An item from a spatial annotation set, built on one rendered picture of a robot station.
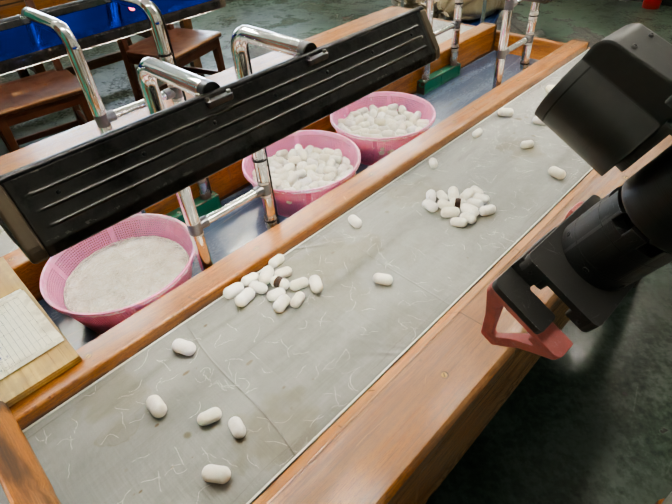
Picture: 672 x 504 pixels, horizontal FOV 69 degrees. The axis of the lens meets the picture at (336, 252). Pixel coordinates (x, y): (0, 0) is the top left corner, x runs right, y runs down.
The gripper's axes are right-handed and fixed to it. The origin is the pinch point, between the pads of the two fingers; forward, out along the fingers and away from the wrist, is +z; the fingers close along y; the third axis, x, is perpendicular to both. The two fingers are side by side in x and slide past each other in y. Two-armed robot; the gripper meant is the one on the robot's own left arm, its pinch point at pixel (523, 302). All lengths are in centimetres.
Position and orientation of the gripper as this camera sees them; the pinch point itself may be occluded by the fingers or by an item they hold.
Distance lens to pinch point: 46.0
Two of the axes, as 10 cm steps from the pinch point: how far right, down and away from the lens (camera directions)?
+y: -7.2, 4.9, -4.9
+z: -2.6, 4.7, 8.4
